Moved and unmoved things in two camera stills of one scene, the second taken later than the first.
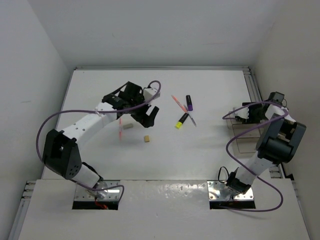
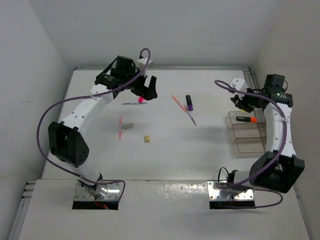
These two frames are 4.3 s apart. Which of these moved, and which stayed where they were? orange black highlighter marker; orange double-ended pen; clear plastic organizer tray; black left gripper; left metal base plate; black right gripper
Moved: black right gripper; black left gripper
Stayed: clear plastic organizer tray; orange black highlighter marker; left metal base plate; orange double-ended pen
